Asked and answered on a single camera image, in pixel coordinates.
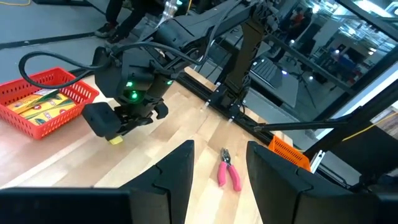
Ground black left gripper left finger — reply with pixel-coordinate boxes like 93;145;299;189
119;139;195;224

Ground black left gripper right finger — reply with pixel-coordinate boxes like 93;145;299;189
246;140;313;224

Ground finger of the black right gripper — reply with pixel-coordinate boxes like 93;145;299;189
107;114;155;141
154;101;170;121

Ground yellow crayon box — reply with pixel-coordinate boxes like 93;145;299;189
6;88;62;115
20;95;77;127

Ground orange plastic basket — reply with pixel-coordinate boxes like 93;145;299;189
267;135;312;172

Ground red plastic basket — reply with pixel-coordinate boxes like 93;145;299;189
0;67;100;140

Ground person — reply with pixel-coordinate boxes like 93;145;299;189
94;0;150;44

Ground black laptop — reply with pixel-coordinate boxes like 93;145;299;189
250;57;284;90

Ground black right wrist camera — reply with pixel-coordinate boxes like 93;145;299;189
81;101;123;138

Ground pink handled pliers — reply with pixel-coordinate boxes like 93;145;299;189
216;147;243;192

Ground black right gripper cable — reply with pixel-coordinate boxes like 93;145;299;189
17;40;203;91

